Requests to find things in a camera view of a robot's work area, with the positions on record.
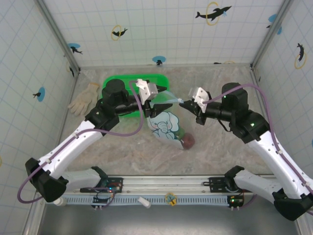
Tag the green plastic basket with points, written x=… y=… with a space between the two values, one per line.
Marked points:
x=164 y=80

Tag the blue circle fish sticker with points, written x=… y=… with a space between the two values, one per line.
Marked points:
x=41 y=94

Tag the blue circle shark sticker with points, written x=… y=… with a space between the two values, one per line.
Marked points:
x=74 y=47

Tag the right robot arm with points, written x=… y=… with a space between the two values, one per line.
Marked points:
x=281 y=161

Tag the blue patch animal sticker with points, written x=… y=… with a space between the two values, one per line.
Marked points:
x=272 y=18

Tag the aluminium frame post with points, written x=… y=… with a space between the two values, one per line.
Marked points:
x=58 y=34
x=271 y=34

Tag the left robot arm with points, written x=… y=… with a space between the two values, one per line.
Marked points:
x=68 y=147

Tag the blue circle penguin sticker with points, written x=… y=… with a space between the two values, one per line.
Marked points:
x=159 y=59

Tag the small circuit board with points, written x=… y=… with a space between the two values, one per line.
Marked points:
x=104 y=195
x=235 y=200

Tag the small white bottle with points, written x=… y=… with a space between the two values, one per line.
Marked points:
x=60 y=202

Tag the aluminium mounting rail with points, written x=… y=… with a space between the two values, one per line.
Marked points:
x=159 y=182

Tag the green toy vegetable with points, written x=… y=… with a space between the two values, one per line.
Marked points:
x=181 y=133

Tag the small blue patch sticker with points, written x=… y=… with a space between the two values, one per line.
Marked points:
x=279 y=30

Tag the white knitted glove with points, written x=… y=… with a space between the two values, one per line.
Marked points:
x=83 y=100

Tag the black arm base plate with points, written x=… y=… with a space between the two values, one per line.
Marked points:
x=216 y=183
x=117 y=183

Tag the round tree badge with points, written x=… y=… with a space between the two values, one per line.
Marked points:
x=171 y=198

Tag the dark red toy fruit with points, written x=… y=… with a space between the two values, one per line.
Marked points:
x=188 y=141

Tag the white plastic tube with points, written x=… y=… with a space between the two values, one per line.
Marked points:
x=144 y=202

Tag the clear zip-top bag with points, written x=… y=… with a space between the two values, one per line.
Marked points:
x=163 y=127

